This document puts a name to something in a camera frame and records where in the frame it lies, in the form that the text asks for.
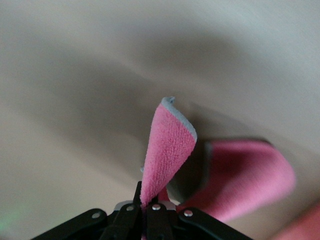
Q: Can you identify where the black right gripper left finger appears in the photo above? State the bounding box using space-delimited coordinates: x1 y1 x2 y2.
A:
32 181 145 240

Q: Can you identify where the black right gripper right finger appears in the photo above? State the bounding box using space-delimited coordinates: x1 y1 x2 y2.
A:
146 195 253 240

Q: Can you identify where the pink microfibre cloth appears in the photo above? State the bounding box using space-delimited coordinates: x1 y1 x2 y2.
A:
138 96 297 225

